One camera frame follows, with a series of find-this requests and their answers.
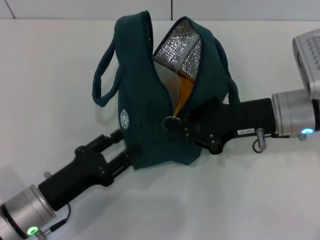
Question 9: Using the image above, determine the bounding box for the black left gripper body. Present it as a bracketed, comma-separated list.
[37, 145, 113, 212]

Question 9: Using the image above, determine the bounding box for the clear blue-rimmed food container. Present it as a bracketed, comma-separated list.
[151, 60, 181, 106]

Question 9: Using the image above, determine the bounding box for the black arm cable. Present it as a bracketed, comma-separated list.
[36, 201, 73, 236]
[251, 126, 289, 154]

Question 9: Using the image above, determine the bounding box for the white tablecloth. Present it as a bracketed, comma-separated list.
[0, 18, 320, 240]

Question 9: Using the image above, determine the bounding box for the dark blue fabric lunch bag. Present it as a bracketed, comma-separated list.
[91, 10, 241, 171]

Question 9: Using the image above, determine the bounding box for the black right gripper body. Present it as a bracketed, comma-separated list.
[196, 97, 279, 141]

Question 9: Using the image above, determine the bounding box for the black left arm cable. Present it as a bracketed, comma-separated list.
[36, 201, 73, 236]

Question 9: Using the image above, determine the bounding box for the yellow banana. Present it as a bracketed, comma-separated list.
[173, 76, 195, 118]

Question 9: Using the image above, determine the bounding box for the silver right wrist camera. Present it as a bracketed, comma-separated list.
[291, 28, 320, 100]

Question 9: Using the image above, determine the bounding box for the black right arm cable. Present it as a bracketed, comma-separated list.
[251, 126, 289, 154]

